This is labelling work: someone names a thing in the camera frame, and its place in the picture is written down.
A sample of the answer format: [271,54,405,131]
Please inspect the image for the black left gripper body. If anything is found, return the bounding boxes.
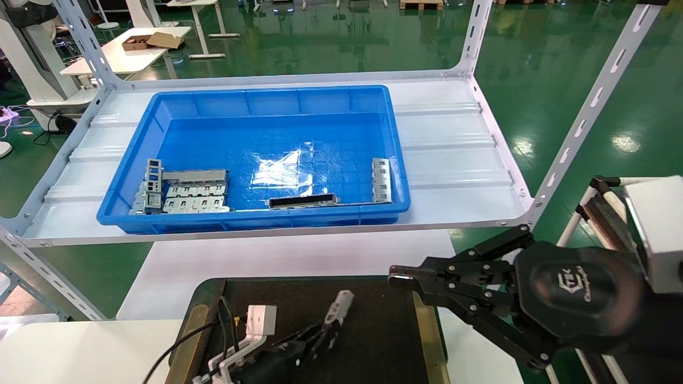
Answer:
[235,341,310,384]

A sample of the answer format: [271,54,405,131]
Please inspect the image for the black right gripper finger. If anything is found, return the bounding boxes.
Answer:
[388,224,535,291]
[416,283,562,373]

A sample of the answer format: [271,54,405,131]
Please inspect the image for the white round stand base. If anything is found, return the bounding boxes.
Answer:
[95,0,120,30]

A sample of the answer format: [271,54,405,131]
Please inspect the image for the black container brass edges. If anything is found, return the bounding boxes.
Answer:
[169,275,450,384]

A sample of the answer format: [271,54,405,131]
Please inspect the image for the white black cart frame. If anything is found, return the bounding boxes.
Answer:
[543,175,644,384]

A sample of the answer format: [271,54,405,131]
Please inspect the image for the white slotted metal rack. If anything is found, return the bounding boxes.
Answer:
[0,0,669,322]

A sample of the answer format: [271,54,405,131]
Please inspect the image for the white work table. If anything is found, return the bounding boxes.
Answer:
[59,25,192,76]

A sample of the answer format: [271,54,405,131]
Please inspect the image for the grey flat metal part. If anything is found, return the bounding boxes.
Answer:
[129,180,148,215]

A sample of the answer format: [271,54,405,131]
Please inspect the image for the black cable coil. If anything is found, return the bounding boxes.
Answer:
[33,110,78,146]

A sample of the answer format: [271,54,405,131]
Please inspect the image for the open cardboard box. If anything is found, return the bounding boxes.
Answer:
[121,31,183,52]

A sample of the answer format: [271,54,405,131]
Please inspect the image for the white table with legs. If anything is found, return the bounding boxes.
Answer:
[165,0,241,59]

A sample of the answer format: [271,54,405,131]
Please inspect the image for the light grey left wrist camera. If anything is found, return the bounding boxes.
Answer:
[246,305,279,338]

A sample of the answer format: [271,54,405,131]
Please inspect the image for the blue plastic bin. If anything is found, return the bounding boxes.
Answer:
[96,85,412,235]

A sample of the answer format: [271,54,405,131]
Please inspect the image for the grey upright windowed bracket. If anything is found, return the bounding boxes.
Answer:
[143,158,164,209]

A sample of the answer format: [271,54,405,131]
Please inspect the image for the light grey wrist camera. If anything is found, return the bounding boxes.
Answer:
[246,305,279,338]
[624,175,683,295]

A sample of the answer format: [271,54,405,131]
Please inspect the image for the clear plastic film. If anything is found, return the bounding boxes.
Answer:
[250,143,330,194]

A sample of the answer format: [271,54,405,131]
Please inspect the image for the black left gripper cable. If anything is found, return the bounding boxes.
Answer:
[141,296,247,384]

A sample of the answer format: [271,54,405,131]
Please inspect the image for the light grey right wrist camera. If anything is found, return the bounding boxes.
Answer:
[624,175,683,295]

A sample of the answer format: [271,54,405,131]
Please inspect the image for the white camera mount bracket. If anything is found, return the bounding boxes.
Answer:
[191,333,268,384]

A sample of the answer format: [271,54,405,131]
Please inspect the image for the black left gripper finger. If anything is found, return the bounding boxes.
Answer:
[307,320,343,357]
[277,323,329,348]

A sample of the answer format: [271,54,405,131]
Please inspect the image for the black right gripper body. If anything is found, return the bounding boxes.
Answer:
[513,241,649,354]

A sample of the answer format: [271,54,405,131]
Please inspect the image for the white machine base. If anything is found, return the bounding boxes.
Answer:
[0,0,100,116]

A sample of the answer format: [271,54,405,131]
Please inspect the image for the grey metal part square holes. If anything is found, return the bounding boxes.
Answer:
[323,290,355,327]

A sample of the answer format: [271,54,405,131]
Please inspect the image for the dark hollow metal bracket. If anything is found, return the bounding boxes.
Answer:
[268,193,340,210]

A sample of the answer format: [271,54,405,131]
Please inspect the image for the grey slotted metal part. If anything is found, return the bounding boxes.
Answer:
[371,158,393,204]

